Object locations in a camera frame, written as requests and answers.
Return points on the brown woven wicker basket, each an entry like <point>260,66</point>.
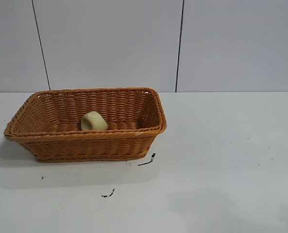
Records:
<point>85,145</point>

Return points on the pale yellow egg yolk pastry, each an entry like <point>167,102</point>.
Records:
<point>93,121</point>

